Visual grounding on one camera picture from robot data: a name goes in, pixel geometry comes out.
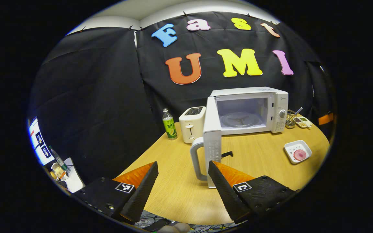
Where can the white microwave oven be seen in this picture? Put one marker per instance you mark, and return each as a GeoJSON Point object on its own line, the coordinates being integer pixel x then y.
{"type": "Point", "coordinates": [278, 100]}

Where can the green label drink bottle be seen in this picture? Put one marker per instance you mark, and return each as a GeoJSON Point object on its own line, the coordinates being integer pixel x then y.
{"type": "Point", "coordinates": [170, 127]}

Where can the clear bottle with green cap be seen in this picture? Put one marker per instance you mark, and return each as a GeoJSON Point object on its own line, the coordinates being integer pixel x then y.
{"type": "Point", "coordinates": [60, 160]}

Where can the glass microwave turntable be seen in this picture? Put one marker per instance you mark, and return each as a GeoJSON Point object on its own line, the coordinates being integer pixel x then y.
{"type": "Point", "coordinates": [240, 119]}

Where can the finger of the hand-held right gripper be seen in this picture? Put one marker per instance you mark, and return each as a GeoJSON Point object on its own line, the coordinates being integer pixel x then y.
{"type": "Point", "coordinates": [325, 119]}

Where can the pink round food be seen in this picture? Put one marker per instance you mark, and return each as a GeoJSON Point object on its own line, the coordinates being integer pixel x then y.
{"type": "Point", "coordinates": [299, 155]}

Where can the white square dish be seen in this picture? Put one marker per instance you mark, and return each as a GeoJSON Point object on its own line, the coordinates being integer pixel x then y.
{"type": "Point", "coordinates": [291, 149]}

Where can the black backdrop cloth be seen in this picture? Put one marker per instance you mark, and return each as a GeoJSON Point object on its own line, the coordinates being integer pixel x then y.
{"type": "Point", "coordinates": [92, 97]}

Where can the computer monitor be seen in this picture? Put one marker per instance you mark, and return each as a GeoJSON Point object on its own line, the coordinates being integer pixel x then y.
{"type": "Point", "coordinates": [39, 142]}

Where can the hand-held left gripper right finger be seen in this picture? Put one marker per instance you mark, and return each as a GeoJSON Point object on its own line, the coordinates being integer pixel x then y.
{"type": "Point", "coordinates": [227, 194]}

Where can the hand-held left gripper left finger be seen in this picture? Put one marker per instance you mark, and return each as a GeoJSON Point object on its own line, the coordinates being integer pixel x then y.
{"type": "Point", "coordinates": [141, 194]}

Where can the white toaster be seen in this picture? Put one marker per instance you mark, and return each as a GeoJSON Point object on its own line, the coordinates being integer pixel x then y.
{"type": "Point", "coordinates": [191, 127]}

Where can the white divided bean tray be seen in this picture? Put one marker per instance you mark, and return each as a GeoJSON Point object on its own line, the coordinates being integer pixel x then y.
{"type": "Point", "coordinates": [303, 122]}

